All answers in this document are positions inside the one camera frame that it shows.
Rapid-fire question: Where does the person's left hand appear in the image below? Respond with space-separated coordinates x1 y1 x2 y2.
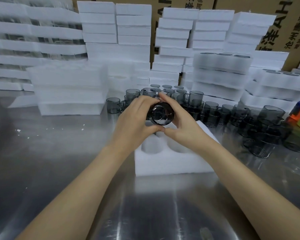
112 95 163 151

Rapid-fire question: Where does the person's right hand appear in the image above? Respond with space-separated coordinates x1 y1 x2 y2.
158 93 216 154

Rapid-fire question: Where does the grey glass cup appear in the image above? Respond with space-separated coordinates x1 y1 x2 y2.
146 102 176 127

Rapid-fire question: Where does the person's right forearm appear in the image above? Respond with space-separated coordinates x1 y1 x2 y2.
189 137 300 240

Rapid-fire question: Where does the person's left forearm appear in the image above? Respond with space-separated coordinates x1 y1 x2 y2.
15 140 136 240

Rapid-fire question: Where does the white foam tray with holes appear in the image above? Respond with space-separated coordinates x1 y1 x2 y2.
134 120 221 177

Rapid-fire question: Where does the stack of foam trays with glasses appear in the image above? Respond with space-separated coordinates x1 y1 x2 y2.
0 0 88 92
241 50 300 113
191 52 253 102

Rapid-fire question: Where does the group of grey glass mugs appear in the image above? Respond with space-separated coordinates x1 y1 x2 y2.
106 84 300 158

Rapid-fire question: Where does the stack of white foam trays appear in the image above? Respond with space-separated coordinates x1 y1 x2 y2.
150 7 277 84
27 63 109 116
77 0 153 84

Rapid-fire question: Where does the brown cardboard box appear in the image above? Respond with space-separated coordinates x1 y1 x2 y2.
213 0 300 72
94 0 216 70

